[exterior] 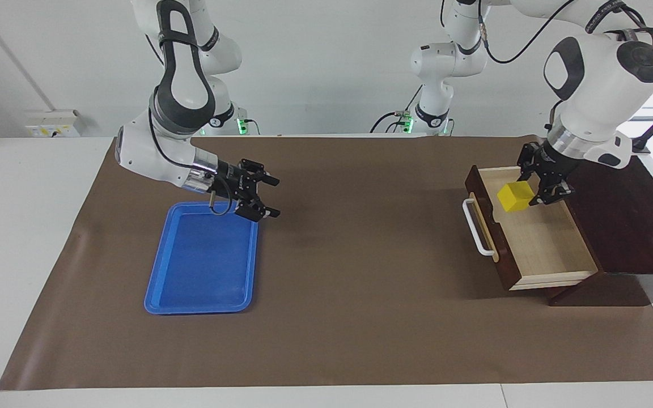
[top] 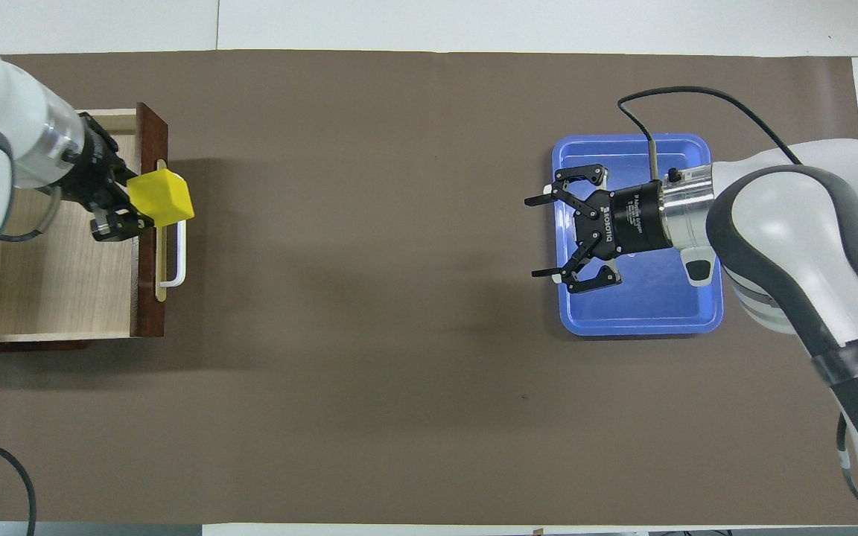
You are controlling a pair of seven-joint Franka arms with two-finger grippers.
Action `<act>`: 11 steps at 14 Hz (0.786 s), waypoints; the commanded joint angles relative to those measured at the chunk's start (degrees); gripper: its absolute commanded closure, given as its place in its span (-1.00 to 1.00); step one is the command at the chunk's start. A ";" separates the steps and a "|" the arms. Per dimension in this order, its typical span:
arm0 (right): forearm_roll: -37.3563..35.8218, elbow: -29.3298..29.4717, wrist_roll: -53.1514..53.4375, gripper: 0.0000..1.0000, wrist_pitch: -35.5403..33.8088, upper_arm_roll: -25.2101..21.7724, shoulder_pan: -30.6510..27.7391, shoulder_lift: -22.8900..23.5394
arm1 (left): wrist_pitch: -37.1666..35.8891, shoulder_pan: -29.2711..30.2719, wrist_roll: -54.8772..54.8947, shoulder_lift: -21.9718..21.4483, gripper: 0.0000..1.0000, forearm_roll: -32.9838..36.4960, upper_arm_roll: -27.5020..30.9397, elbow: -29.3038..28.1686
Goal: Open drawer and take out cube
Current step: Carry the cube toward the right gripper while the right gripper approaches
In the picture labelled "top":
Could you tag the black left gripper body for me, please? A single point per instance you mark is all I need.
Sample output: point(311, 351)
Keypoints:
point(94, 175)

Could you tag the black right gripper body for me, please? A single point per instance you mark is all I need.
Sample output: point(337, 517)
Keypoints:
point(634, 219)

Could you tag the yellow cube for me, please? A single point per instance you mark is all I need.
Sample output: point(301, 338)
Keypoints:
point(162, 197)

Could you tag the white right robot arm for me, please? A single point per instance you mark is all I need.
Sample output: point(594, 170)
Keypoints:
point(794, 246)

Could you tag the blue plastic tray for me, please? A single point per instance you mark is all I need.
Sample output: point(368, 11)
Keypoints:
point(645, 309)

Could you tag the brown table mat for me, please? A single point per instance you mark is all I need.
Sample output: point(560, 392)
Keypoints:
point(369, 298)

